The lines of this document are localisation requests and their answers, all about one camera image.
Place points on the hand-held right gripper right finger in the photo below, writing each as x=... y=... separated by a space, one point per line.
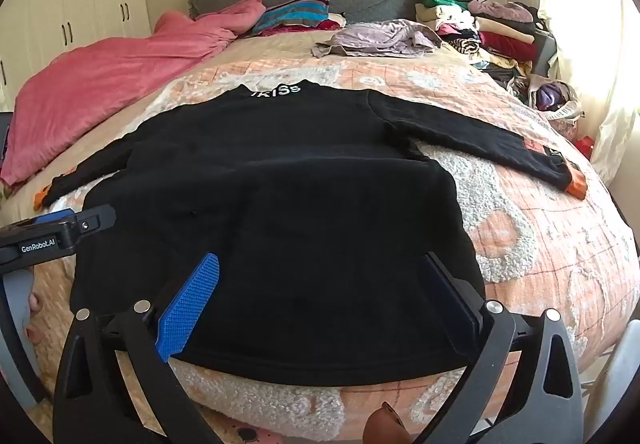
x=450 y=296

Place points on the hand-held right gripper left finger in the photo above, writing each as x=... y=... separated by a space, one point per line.
x=192 y=304

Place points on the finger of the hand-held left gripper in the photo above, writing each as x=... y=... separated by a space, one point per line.
x=97 y=218

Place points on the black sweater with orange cuffs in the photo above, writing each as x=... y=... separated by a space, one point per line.
x=280 y=204

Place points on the bag of clothes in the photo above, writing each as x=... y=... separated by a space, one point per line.
x=547 y=96

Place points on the pile of folded clothes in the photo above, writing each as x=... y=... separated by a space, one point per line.
x=495 y=31

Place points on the person's left hand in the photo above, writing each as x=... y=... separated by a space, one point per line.
x=34 y=304

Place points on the person's right hand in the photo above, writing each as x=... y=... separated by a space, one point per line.
x=387 y=426

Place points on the orange and white fuzzy bedspread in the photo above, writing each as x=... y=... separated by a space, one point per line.
x=525 y=234

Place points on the pink duvet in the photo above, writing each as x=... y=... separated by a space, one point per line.
x=105 y=74

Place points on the red object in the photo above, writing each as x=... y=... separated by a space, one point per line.
x=585 y=146

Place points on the grey chair back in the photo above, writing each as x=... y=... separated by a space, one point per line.
x=546 y=54

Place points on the lilac garment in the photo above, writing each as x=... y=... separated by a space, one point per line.
x=380 y=38

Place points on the blue striped cloth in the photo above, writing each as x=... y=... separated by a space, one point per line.
x=295 y=14

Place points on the maroon cloth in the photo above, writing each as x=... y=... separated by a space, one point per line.
x=327 y=25

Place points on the white curtain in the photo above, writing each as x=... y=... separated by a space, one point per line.
x=590 y=34

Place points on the white frame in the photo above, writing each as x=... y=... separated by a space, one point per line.
x=617 y=374

